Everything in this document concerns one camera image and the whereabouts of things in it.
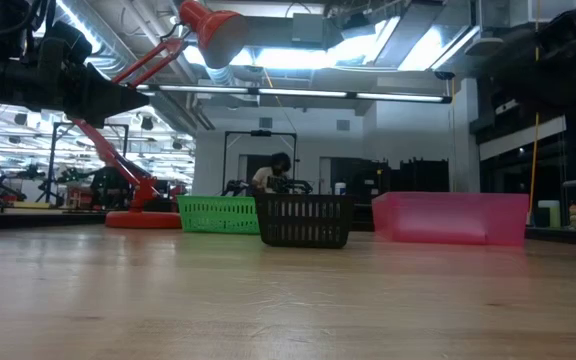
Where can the black dome camera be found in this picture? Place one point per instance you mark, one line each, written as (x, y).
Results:
(444, 75)

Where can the person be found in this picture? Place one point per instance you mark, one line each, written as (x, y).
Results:
(270, 172)

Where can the grey ceiling box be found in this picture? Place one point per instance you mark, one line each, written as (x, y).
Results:
(308, 27)

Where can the green plastic basket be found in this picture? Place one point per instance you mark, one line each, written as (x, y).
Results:
(218, 215)

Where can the long ceiling light bar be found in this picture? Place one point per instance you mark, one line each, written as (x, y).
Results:
(298, 93)

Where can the black background cabinets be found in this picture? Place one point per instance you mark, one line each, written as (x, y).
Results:
(408, 175)

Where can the black plastic basket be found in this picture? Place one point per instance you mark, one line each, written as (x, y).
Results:
(303, 220)

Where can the black aluminium table frame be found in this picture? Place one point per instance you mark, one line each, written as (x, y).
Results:
(43, 220)

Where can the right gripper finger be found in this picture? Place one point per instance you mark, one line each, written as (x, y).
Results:
(518, 89)
(515, 60)

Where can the pale green container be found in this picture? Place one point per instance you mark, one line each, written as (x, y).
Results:
(549, 212)

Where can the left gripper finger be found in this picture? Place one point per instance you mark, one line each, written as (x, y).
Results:
(108, 112)
(113, 90)

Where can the black background robot arm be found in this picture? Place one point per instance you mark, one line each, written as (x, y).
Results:
(293, 186)

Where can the pink translucent bin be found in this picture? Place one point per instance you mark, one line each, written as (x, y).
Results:
(448, 217)

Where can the red desk lamp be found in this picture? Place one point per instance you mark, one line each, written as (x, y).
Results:
(218, 25)

